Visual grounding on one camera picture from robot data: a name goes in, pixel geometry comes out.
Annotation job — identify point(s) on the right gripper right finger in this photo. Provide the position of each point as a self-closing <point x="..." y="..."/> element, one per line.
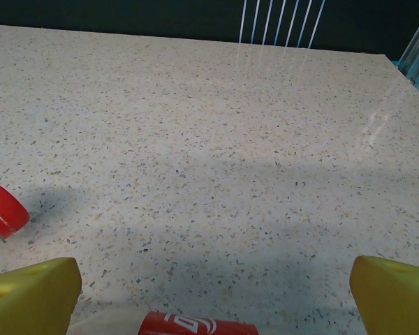
<point x="394" y="300"/>

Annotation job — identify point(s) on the clear cola bottle red label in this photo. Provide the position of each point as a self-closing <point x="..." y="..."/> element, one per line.
<point x="5" y="209"/>
<point x="195" y="326"/>

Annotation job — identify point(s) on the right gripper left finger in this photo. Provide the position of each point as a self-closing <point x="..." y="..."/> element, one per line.
<point x="31" y="300"/>

